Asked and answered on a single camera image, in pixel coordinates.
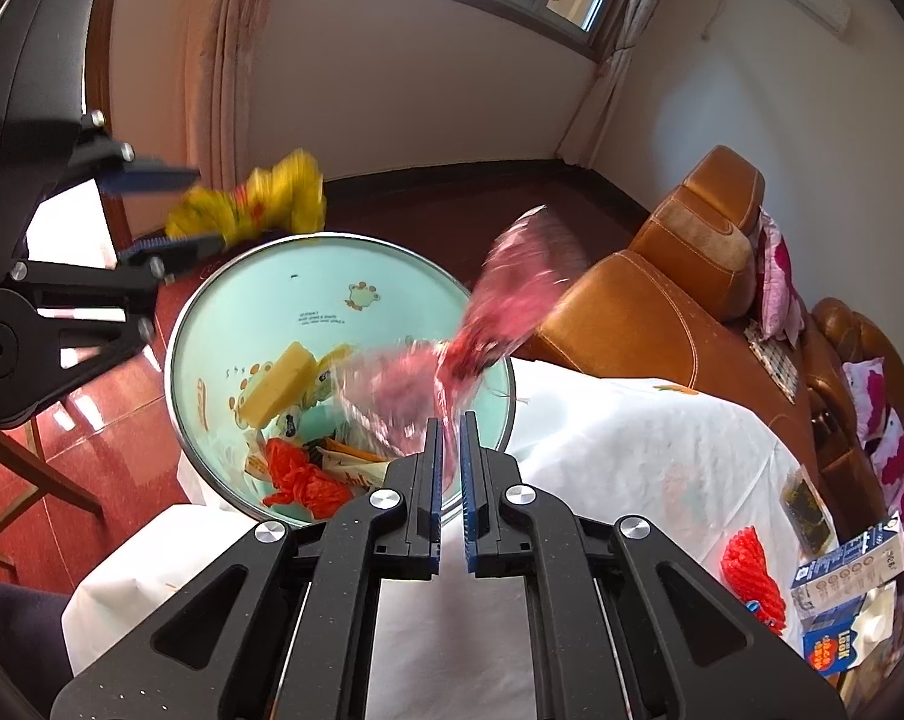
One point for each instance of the pink clear plastic wrapper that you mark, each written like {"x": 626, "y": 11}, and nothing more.
{"x": 512, "y": 292}

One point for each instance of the yellow plastic bag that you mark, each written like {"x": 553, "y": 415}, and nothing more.
{"x": 272, "y": 195}

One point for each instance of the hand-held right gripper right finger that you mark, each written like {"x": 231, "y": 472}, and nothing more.
{"x": 468, "y": 487}

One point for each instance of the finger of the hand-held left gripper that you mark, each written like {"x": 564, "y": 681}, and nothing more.
{"x": 152, "y": 178}
{"x": 189, "y": 249}

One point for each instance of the blue white carton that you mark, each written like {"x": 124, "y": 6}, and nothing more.
{"x": 850, "y": 562}

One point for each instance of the blue orange snack box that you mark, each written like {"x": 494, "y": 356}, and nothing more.
{"x": 831, "y": 649}

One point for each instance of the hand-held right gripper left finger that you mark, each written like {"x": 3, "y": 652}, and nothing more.
{"x": 435, "y": 480}

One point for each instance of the person's dark trouser leg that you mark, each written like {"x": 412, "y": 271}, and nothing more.
{"x": 9, "y": 637}

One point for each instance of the mint green metal-rimmed bin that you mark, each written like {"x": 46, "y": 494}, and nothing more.
{"x": 272, "y": 292}

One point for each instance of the red foam fruit net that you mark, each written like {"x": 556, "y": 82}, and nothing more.
{"x": 752, "y": 570}

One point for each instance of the pink floral pillow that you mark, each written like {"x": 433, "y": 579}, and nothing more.
{"x": 778, "y": 277}
{"x": 902, "y": 480}
{"x": 872, "y": 390}

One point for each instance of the wooden door frame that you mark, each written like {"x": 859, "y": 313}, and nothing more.
{"x": 99, "y": 52}

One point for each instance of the yellow sponge block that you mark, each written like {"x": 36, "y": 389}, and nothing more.
{"x": 276, "y": 386}

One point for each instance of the checked mat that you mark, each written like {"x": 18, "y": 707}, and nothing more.
{"x": 775, "y": 360}

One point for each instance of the pink curtain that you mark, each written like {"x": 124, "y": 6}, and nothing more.
{"x": 227, "y": 52}
{"x": 609, "y": 75}

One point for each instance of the dark seaweed packet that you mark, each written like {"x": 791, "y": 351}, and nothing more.
{"x": 808, "y": 514}

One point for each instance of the orange leather sofa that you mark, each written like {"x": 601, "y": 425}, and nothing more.
{"x": 632, "y": 315}

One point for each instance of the white tablecloth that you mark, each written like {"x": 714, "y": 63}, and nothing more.
{"x": 632, "y": 450}

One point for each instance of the red plastic bag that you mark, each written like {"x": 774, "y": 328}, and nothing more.
{"x": 302, "y": 476}

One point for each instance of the wooden chair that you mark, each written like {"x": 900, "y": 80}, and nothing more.
{"x": 39, "y": 465}

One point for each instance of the brown leather sofa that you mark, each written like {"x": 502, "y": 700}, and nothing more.
{"x": 835, "y": 337}

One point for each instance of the orange snack wrapper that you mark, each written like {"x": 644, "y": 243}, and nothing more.
{"x": 354, "y": 469}

